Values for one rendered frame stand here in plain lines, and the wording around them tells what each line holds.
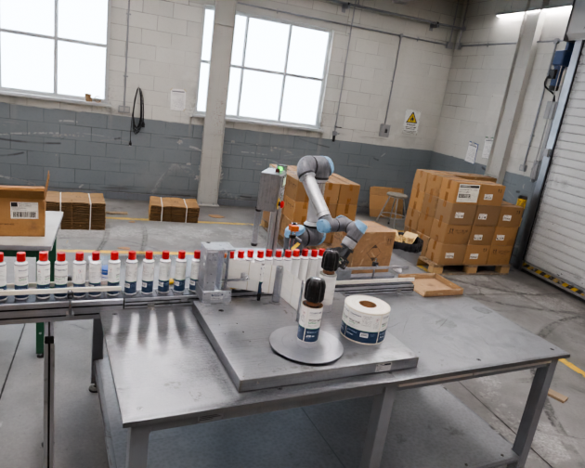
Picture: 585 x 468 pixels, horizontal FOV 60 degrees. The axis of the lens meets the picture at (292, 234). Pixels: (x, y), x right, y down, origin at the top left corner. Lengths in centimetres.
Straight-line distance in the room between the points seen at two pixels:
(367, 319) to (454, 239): 415
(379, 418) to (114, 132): 622
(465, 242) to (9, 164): 606
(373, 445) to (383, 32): 716
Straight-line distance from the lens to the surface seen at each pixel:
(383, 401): 219
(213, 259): 230
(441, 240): 619
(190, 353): 208
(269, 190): 248
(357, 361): 208
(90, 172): 779
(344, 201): 614
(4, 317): 240
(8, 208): 350
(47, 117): 772
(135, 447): 183
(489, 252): 669
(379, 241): 316
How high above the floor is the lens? 187
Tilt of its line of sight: 16 degrees down
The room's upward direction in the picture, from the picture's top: 8 degrees clockwise
